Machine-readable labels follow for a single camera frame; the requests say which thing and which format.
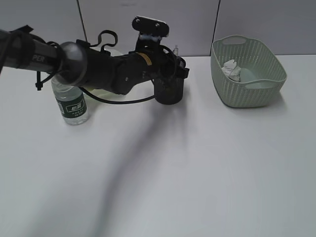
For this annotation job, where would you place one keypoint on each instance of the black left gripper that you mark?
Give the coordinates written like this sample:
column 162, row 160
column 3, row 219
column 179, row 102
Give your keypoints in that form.
column 152, row 61

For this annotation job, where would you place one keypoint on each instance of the grey white mechanical pen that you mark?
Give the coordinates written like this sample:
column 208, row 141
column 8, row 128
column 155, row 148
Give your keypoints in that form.
column 175, row 50

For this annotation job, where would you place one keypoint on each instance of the white waste paper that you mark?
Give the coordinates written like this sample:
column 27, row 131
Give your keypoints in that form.
column 232, row 70

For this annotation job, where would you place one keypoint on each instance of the clear water bottle green label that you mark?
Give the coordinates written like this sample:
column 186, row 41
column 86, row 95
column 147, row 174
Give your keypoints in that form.
column 71, row 102

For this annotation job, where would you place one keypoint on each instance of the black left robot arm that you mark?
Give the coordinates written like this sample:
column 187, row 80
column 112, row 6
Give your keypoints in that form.
column 79, row 64

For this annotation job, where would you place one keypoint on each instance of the black mesh pen holder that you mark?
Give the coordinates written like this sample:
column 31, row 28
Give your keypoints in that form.
column 168, row 94

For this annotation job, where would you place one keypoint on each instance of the pale green wavy glass plate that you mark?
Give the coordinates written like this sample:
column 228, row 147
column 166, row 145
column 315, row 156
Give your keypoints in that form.
column 116, row 53

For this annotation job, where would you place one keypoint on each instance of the green woven plastic basket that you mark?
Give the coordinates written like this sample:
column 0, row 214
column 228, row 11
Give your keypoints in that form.
column 261, row 78

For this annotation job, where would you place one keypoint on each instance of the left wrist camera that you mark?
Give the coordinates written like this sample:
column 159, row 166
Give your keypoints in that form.
column 150, row 26

